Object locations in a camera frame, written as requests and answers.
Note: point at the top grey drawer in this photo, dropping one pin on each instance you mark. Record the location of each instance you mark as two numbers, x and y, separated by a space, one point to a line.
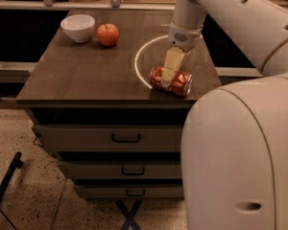
133 138

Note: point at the red apple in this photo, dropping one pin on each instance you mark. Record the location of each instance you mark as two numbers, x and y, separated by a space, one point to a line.
107 34

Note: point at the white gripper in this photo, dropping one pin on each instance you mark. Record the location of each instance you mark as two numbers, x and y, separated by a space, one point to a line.
184 38

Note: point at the black left stand leg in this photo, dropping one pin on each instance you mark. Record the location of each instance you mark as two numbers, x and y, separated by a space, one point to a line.
16 163

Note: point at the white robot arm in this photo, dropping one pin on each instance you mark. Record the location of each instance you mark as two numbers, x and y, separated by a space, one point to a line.
234 144

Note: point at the grey drawer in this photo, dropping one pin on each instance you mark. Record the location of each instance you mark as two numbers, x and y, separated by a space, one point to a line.
133 138
121 169
128 191

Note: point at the white ceramic bowl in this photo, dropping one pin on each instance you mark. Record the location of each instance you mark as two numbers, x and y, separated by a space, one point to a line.
78 27

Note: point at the bottom grey drawer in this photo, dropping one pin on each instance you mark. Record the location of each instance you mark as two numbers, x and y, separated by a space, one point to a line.
128 191

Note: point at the grey drawer cabinet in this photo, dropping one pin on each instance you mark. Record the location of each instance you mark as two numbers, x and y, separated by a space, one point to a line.
89 84

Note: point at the middle grey drawer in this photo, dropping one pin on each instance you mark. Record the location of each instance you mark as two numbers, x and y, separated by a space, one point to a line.
121 169

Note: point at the red coke can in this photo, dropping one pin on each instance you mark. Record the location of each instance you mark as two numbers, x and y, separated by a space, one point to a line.
180 86

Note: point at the blue tape cross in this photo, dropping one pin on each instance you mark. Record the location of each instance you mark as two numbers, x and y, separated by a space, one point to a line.
129 214

